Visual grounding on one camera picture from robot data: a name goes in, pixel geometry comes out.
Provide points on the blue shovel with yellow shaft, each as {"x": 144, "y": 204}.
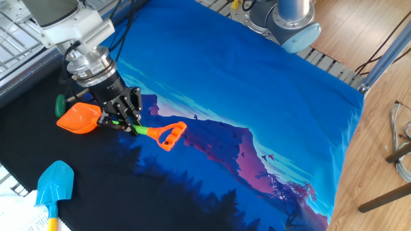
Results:
{"x": 54, "y": 183}

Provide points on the aluminium frame post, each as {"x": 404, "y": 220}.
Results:
{"x": 385, "y": 57}

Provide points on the yellow plastic piece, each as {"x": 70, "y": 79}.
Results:
{"x": 236, "y": 4}

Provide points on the white printed papers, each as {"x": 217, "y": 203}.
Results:
{"x": 19, "y": 218}

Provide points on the dark furniture leg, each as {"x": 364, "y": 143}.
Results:
{"x": 399, "y": 152}
{"x": 385, "y": 198}

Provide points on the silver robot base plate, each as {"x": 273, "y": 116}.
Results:
{"x": 239, "y": 19}

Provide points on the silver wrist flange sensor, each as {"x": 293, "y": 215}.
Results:
{"x": 93, "y": 67}

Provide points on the orange shovel with green shaft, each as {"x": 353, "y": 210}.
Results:
{"x": 77, "y": 118}

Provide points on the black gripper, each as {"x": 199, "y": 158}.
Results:
{"x": 109, "y": 93}

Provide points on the green oval object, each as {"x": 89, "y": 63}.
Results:
{"x": 59, "y": 107}

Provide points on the mountain landscape printed cloth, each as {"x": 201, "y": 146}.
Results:
{"x": 257, "y": 80}

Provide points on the white perforated metal plate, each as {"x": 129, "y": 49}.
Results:
{"x": 9, "y": 9}

